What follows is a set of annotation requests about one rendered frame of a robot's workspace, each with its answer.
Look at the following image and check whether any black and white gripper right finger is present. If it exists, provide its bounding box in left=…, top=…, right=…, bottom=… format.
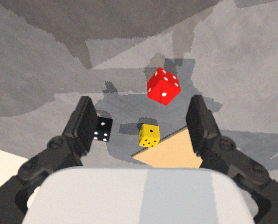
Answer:
left=186, top=95, right=278, bottom=224

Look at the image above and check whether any red die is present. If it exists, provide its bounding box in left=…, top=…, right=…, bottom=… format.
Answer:
left=147, top=68, right=181, bottom=105

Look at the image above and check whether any orange mat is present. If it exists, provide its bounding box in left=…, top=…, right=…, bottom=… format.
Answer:
left=132, top=127, right=203, bottom=168

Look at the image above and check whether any black die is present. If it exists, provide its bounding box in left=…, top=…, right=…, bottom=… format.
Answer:
left=93, top=117, right=113, bottom=142

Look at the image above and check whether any yellow die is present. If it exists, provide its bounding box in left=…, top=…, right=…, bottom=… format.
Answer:
left=139, top=124, right=160, bottom=148

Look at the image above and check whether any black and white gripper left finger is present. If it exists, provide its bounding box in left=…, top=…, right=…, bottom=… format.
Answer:
left=0, top=96, right=98, bottom=224

